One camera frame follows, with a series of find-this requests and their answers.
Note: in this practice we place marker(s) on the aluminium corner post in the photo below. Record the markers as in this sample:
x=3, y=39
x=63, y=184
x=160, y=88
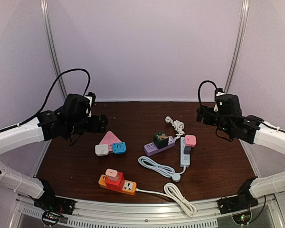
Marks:
x=244, y=12
x=49, y=36

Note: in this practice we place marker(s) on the pink triangular power socket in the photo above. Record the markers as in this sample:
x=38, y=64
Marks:
x=110, y=138

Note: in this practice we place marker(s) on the orange power strip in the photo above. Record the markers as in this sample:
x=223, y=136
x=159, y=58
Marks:
x=129, y=186

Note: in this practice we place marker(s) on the purple power strip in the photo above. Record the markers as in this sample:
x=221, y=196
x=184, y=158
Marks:
x=151, y=149

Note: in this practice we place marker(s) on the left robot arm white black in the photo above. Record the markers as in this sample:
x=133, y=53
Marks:
x=74, y=117

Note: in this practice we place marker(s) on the aluminium front frame rail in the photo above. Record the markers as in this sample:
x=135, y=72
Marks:
x=93, y=214

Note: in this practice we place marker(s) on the light blue power strip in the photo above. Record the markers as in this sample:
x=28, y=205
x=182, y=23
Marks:
x=184, y=158

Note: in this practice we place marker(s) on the dark green cube plug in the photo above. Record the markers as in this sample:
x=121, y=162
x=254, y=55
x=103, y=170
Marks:
x=160, y=140

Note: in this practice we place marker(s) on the pink square plug adapter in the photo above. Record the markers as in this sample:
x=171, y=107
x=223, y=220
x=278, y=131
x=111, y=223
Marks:
x=190, y=140

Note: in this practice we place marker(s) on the blue square plug adapter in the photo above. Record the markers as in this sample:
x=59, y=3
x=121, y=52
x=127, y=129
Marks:
x=119, y=148

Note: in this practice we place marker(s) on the grey small plug adapter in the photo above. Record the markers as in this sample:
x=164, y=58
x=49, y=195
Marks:
x=187, y=150

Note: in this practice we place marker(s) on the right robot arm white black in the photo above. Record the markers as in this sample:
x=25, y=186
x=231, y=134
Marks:
x=226, y=116

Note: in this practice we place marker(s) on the white square plug adapter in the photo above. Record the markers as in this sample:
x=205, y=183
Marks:
x=102, y=149

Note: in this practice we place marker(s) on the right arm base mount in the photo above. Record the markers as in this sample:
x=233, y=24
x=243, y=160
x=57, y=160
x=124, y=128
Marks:
x=243, y=200

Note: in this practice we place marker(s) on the left aluminium corner post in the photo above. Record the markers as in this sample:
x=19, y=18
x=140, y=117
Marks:
x=49, y=36

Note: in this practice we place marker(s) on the red plug adapter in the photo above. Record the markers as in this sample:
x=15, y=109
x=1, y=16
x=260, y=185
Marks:
x=115, y=185

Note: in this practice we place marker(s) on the light pink charger plug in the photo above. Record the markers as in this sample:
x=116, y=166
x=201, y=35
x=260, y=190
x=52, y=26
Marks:
x=112, y=175

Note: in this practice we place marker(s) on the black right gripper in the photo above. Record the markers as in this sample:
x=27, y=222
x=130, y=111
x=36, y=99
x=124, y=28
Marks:
x=202, y=109

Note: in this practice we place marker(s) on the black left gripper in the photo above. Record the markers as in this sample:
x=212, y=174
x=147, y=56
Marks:
x=94, y=128

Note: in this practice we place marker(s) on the right aluminium corner post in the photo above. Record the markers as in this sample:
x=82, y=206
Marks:
x=244, y=12

